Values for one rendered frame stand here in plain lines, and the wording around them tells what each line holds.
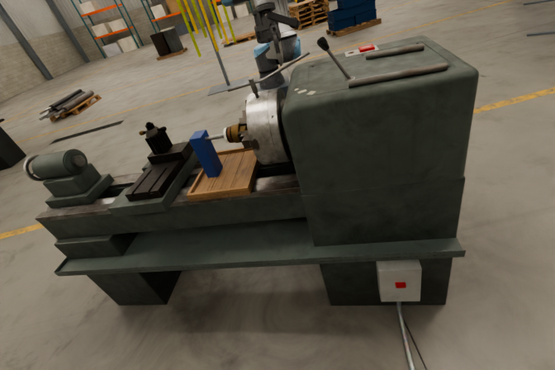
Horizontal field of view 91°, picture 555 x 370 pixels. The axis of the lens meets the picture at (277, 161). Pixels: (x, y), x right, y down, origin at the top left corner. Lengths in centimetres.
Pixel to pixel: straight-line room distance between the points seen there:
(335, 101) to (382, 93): 14
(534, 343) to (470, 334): 24
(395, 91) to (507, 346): 132
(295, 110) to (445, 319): 134
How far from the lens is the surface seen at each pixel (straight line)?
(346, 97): 90
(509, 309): 191
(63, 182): 185
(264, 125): 105
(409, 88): 93
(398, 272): 140
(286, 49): 157
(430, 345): 174
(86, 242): 192
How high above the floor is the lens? 160
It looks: 33 degrees down
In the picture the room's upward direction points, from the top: 17 degrees counter-clockwise
